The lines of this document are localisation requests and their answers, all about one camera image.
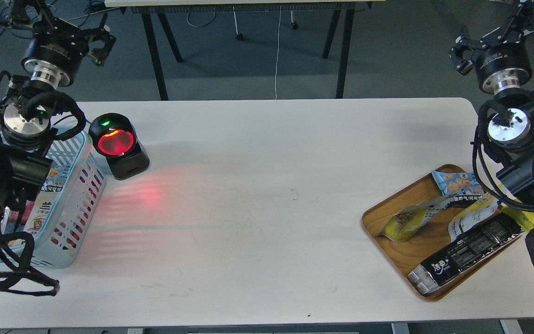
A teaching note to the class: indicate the yellow white snack pouch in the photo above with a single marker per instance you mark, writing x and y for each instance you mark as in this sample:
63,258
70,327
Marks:
403,225

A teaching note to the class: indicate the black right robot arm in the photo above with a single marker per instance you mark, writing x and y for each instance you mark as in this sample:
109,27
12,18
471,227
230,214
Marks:
505,123

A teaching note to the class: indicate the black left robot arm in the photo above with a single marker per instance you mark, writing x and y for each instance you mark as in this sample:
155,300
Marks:
33,115

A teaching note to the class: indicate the long black snack package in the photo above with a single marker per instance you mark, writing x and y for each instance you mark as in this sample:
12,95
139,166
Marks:
461,255

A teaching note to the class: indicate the blue snack packet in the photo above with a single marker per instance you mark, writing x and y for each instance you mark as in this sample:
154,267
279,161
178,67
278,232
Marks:
460,183

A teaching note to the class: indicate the light blue plastic basket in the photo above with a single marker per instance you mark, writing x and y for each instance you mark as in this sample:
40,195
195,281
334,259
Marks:
87,183

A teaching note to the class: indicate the yellow white snack bag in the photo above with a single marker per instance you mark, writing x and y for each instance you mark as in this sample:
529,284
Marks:
480,210

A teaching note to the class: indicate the snack packages in basket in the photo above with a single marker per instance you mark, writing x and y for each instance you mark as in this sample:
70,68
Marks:
48,208

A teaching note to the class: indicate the yellow cartoon snack packet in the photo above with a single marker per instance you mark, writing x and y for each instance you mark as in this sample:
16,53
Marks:
524,219

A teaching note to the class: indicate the black barcode scanner red window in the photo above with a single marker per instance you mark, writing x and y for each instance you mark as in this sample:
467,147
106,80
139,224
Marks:
115,138

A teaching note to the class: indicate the black leg background table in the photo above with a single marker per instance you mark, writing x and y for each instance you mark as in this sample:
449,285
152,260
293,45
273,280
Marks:
145,8

